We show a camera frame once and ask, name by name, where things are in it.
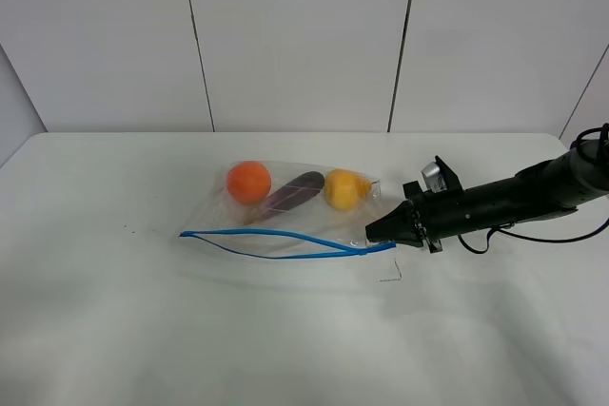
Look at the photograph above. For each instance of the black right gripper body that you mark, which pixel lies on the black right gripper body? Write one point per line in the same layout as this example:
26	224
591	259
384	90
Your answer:
436	215

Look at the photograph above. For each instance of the clear zip bag blue zipper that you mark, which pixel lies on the clear zip bag blue zipper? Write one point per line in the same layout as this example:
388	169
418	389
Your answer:
311	231

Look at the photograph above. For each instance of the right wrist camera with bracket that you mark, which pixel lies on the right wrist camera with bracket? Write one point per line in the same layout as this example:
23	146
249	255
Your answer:
439	177

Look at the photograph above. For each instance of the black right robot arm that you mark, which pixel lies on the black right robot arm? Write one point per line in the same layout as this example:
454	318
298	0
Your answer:
547	190

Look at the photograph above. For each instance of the purple toy eggplant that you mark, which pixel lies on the purple toy eggplant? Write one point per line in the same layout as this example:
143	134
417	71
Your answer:
295	193

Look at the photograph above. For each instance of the orange toy fruit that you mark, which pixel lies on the orange toy fruit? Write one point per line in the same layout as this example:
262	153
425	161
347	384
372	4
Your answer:
248	182

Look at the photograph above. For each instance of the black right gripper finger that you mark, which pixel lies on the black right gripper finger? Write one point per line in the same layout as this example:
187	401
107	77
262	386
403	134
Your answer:
399	229
403	212

